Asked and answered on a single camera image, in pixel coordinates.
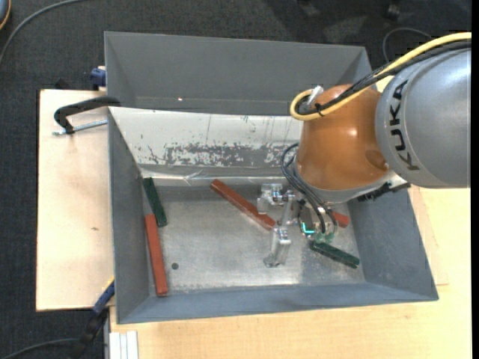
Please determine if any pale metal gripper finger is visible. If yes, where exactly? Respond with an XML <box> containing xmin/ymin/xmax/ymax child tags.
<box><xmin>256</xmin><ymin>183</ymin><xmax>286</xmax><ymax>215</ymax></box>
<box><xmin>263</xmin><ymin>227</ymin><xmax>293</xmax><ymax>269</ymax></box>

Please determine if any red-brown flat block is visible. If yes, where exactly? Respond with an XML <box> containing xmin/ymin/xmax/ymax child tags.
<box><xmin>144</xmin><ymin>214</ymin><xmax>169</xmax><ymax>297</ymax></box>
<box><xmin>330</xmin><ymin>210</ymin><xmax>350</xmax><ymax>229</ymax></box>
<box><xmin>209</xmin><ymin>179</ymin><xmax>277</xmax><ymax>232</ymax></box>

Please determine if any dark green flat block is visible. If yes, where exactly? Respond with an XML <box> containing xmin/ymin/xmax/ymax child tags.
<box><xmin>309</xmin><ymin>239</ymin><xmax>361</xmax><ymax>270</ymax></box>
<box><xmin>142</xmin><ymin>177</ymin><xmax>168</xmax><ymax>228</ymax></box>

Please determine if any grey metal bin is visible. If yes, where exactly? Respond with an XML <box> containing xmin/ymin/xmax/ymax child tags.
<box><xmin>103</xmin><ymin>31</ymin><xmax>439</xmax><ymax>325</ymax></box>

